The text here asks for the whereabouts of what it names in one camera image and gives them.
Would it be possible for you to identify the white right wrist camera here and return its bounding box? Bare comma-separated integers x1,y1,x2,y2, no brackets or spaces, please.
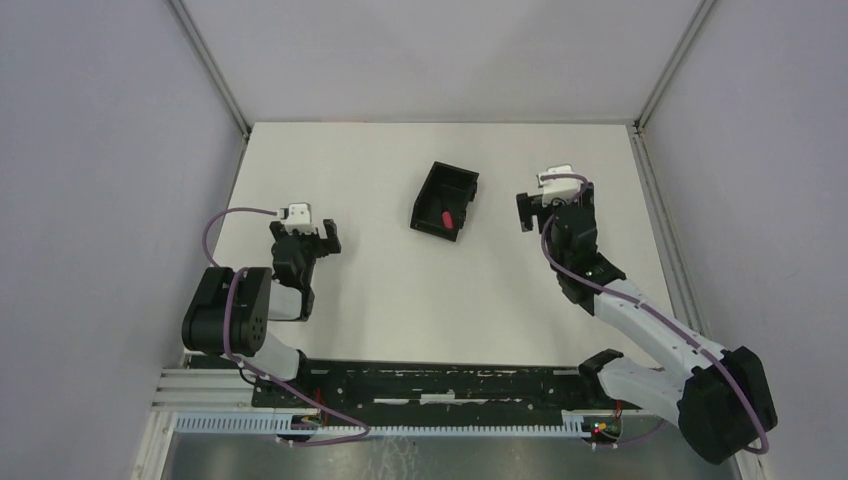
537,164,588,207

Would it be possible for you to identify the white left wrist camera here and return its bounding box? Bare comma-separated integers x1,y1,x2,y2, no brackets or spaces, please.
277,202,317,235

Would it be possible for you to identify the white slotted cable duct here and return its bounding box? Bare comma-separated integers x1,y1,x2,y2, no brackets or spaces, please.
173,413,598,439

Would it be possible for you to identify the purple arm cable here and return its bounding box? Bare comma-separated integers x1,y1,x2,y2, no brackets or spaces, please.
201,207,372,448
537,173,772,456

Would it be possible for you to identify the black plastic bin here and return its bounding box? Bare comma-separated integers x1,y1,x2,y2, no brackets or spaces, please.
410,161,479,242

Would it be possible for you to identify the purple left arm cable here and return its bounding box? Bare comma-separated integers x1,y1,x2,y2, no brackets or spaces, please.
201,207,372,448

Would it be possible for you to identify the aluminium frame rail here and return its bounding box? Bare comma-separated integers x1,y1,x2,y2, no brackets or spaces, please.
150,368,753,416

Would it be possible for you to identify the red handled screwdriver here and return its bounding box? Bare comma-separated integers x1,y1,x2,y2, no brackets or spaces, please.
441,210,455,230

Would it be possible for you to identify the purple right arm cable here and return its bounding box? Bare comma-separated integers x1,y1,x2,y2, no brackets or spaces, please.
537,173,772,456

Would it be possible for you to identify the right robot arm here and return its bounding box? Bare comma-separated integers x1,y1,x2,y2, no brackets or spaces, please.
516,174,778,464

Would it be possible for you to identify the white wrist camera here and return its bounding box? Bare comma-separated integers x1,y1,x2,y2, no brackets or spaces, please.
537,164,588,207
277,202,317,235

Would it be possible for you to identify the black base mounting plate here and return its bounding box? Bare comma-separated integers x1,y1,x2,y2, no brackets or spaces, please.
291,358,618,428

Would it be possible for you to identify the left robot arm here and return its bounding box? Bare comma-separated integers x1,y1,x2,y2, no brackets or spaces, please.
181,219,341,381

